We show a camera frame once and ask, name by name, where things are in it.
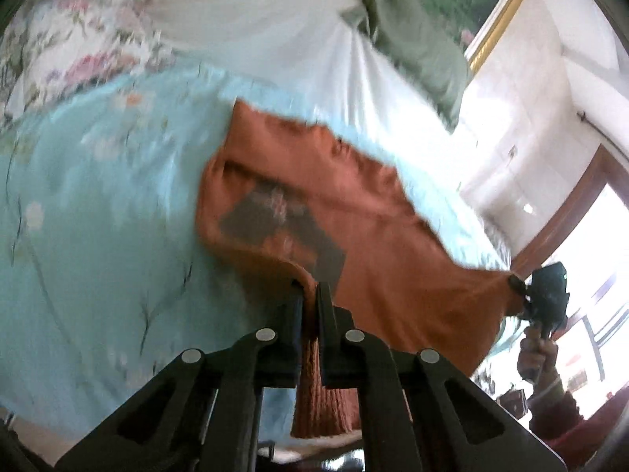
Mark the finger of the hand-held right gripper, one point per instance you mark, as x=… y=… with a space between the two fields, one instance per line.
x=517 y=286

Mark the person's right forearm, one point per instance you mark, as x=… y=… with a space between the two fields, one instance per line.
x=565 y=418

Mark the person's right hand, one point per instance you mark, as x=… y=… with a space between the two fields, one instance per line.
x=535 y=354

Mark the rust orange knit sweater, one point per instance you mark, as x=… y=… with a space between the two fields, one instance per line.
x=344 y=216

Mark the floral quilt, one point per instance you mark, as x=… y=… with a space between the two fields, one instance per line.
x=73 y=34

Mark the green pillow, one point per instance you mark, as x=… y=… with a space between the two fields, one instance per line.
x=417 y=44

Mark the light blue floral bed sheet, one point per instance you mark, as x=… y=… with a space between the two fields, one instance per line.
x=108 y=236

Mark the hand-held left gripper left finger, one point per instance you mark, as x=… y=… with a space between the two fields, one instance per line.
x=293 y=315

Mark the gold framed wall picture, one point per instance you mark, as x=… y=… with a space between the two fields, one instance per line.
x=467 y=0

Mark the wooden door frame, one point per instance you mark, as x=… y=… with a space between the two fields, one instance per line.
x=565 y=206

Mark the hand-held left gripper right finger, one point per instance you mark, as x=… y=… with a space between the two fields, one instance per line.
x=325 y=305

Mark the white blanket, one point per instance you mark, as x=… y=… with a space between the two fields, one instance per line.
x=275 y=34

